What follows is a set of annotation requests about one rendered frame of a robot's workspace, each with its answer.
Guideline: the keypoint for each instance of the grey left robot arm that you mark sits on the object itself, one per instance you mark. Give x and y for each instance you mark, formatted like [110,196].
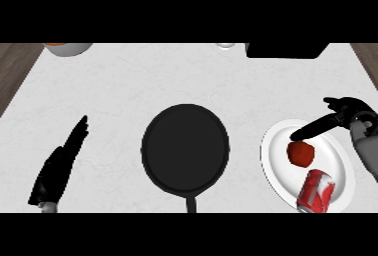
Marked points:
[48,207]

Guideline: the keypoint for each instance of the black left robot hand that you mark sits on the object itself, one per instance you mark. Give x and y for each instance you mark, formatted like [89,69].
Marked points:
[60,166]

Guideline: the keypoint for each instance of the black appliance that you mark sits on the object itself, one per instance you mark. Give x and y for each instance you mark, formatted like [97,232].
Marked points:
[286,50]

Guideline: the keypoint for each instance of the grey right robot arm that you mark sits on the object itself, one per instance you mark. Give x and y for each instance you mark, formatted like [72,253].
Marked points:
[367,146]

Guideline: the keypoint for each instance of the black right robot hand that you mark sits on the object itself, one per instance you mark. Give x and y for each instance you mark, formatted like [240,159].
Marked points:
[330,121]

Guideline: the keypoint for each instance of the white bowl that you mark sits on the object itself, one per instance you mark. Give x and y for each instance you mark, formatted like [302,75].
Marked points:
[69,48]

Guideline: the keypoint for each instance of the red bell pepper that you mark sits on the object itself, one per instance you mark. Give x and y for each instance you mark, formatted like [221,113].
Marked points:
[300,154]

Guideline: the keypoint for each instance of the black frying pan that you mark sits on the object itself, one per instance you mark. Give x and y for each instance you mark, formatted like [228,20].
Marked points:
[185,151]

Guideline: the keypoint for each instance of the white plate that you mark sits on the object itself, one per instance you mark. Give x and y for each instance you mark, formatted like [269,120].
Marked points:
[281,160]

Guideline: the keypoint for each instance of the red and white can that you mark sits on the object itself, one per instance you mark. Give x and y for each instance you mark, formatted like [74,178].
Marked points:
[317,191]

